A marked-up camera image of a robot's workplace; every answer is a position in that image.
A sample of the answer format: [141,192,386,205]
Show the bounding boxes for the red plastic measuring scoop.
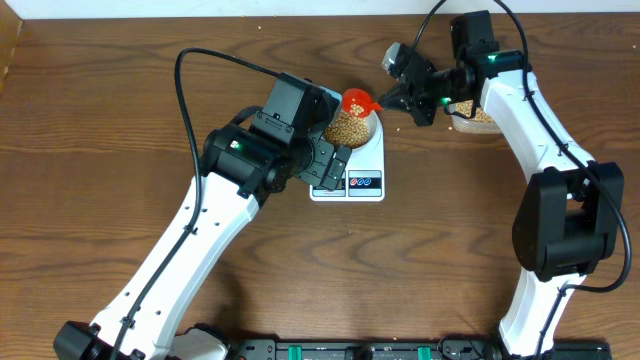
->
[342,88,383,118]

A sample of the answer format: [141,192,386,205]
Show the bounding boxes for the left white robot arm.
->
[53,73,351,359]

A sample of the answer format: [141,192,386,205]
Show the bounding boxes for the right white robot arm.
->
[379,11,631,359]

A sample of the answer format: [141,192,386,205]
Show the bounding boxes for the soybeans in bowl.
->
[324,112,372,149]

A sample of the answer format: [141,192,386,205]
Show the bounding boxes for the grey round bowl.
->
[324,95,380,150]

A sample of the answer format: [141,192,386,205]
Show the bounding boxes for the white digital kitchen scale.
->
[309,112,385,202]

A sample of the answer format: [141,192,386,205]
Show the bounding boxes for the yellow soybeans in container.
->
[456,100,494,123]

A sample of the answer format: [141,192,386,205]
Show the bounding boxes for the clear plastic container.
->
[447,103,501,135]

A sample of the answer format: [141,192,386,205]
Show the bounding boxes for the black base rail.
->
[172,324,612,360]

